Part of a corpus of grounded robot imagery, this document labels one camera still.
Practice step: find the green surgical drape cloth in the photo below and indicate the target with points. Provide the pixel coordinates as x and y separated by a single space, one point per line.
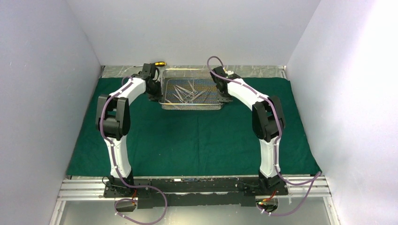
193 143

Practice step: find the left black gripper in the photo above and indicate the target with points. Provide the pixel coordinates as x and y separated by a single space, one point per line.
155 94

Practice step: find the wire mesh instrument tray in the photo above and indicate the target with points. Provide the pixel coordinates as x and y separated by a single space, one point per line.
189 89

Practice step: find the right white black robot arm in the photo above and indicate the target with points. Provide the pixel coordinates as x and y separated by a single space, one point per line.
268 121

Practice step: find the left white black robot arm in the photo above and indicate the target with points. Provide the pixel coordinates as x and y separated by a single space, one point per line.
113 119

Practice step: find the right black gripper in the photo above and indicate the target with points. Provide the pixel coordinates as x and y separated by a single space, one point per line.
224 96

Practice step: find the steel surgical scissors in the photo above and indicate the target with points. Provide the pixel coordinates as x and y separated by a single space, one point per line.
193 92

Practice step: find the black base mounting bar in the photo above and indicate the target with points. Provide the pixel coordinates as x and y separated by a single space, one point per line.
153 192

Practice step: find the steel surgical forceps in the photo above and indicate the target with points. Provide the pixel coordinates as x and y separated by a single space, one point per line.
179 96

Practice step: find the yellow black handled screwdriver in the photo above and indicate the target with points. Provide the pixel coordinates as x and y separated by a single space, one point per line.
157 64

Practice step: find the aluminium front rail frame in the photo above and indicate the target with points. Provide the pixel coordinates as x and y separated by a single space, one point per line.
94 189

